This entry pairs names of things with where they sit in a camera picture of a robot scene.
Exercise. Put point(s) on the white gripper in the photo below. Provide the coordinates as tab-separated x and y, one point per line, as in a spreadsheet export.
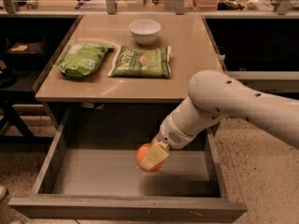
170	132

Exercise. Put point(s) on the orange fruit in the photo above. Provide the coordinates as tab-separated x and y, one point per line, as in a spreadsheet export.
140	154

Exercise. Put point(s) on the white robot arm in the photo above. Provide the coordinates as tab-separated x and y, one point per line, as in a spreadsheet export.
213	96

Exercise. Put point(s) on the open grey top drawer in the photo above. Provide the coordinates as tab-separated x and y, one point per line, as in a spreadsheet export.
90	172

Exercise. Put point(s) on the green Kettle chip bag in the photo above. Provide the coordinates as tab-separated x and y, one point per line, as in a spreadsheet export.
152	63

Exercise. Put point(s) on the light green snack bag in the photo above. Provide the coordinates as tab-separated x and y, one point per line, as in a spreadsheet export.
82	59

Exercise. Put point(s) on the white bowl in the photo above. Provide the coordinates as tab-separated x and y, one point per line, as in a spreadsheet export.
144	32

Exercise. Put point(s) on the white shoe tip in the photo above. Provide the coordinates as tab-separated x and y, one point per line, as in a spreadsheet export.
3	193

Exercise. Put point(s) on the black side stand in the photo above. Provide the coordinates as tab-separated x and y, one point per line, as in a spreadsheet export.
22	63

